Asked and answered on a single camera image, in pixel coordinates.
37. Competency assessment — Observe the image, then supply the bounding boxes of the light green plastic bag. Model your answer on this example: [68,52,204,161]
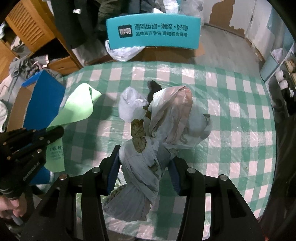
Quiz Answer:
[45,83,101,173]

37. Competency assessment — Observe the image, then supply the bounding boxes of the white grey cloth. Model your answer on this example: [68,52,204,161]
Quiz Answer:
[103,85,212,221]

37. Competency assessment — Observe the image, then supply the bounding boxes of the grey sock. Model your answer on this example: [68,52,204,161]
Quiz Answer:
[118,87,149,123]

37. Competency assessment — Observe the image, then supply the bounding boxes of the black sock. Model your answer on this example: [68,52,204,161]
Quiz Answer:
[147,80,162,103]

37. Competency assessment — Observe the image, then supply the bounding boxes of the person's left hand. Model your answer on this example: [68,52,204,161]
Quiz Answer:
[0,193,27,219]

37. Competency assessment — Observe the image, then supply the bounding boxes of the blue cardboard box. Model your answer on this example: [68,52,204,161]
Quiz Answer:
[1,70,65,186]

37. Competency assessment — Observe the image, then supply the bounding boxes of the green white checkered tablecloth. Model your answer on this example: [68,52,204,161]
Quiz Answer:
[41,61,277,241]

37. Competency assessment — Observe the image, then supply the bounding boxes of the grey clothes pile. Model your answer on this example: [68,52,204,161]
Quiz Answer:
[1,55,62,133]

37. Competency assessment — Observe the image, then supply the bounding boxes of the white plastic bag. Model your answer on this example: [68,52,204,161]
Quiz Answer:
[105,40,145,62]

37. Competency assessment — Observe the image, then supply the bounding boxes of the wooden louvered cabinet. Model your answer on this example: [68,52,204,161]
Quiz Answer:
[1,1,82,75]

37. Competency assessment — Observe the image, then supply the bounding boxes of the dark hanging jackets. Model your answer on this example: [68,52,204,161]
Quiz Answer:
[50,0,166,49]

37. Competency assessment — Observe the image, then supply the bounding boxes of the teal shoe box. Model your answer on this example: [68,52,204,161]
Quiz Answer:
[106,13,201,49]

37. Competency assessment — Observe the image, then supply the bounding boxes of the shoe rack with shoes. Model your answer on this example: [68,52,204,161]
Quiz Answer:
[259,43,295,118]

